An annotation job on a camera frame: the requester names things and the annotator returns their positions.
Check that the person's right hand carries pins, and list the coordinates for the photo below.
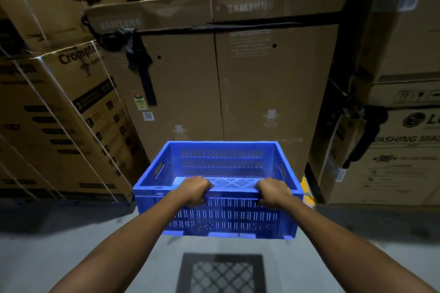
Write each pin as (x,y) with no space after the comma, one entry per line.
(273,193)

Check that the person's left fingers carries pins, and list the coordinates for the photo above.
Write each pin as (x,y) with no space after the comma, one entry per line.
(205,188)

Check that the washing machine cardboard box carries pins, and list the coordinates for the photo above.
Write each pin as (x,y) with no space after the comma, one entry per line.
(385,155)

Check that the person's left hand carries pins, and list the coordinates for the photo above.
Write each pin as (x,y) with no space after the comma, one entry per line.
(194,189)

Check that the tall refrigerator cardboard box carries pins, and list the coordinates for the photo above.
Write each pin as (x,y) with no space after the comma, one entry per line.
(227,73)

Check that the person's left forearm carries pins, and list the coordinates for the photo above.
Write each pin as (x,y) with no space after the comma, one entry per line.
(137,237)

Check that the blue plastic crate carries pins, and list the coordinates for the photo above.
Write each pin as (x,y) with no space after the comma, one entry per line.
(220,179)

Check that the person's right fingers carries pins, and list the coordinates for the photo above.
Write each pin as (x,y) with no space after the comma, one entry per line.
(262,192)

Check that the tall cardboard box white label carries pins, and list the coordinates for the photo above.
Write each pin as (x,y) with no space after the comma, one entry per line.
(398,18)

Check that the person's right forearm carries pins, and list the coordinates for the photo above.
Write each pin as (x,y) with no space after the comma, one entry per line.
(343,248)

